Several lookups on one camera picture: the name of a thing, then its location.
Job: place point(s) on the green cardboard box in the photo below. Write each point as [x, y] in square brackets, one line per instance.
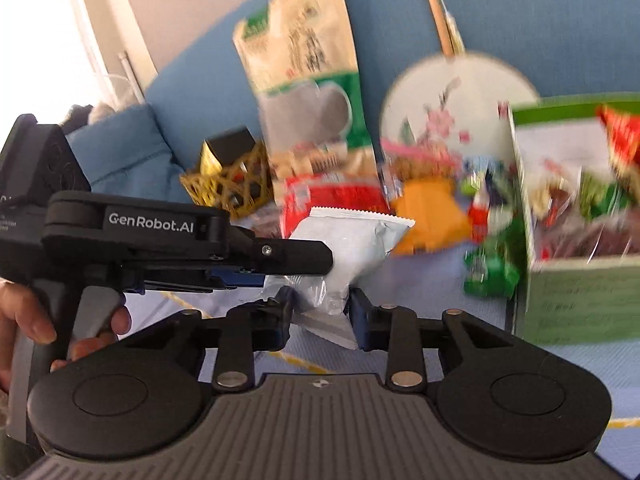
[575, 305]

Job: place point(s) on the blue sofa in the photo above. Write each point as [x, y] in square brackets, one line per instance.
[550, 20]

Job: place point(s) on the pink clear snack packet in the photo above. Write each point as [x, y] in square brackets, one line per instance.
[415, 165]

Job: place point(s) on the blue and red snack packet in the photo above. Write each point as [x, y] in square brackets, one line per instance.
[487, 195]

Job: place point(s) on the clear red dates packet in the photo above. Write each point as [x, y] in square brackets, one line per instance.
[585, 242]

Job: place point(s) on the small green candy packet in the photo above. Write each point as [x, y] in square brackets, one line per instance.
[490, 267]

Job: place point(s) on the woven wicker basket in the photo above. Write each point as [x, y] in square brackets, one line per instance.
[235, 195]

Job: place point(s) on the black box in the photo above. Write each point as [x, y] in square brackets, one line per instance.
[232, 140]

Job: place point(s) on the red chip packet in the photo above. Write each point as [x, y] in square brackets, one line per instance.
[622, 135]

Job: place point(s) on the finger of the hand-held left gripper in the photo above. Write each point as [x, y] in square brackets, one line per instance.
[235, 278]
[295, 257]

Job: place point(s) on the green snack packet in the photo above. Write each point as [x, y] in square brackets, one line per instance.
[602, 195]

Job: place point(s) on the white metal rack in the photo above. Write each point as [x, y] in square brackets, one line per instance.
[125, 70]

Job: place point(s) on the orange snack packet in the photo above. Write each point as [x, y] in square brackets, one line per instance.
[430, 215]

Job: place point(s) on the gold packet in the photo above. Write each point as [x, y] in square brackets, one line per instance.
[209, 162]

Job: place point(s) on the large beige grain pouch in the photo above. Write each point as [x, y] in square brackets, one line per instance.
[300, 60]

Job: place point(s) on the light blue plaid blanket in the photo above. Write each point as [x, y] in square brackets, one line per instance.
[440, 285]

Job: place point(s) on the person's left hand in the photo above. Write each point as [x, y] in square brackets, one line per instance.
[25, 310]

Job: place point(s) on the white snack packet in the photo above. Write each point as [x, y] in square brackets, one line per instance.
[350, 245]

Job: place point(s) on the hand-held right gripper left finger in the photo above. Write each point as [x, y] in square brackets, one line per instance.
[272, 322]

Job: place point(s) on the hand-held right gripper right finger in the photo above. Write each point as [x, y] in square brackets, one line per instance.
[361, 320]

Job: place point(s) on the blue cushion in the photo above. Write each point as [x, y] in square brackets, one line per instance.
[130, 150]

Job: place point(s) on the round white hand fan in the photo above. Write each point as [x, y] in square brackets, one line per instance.
[475, 90]

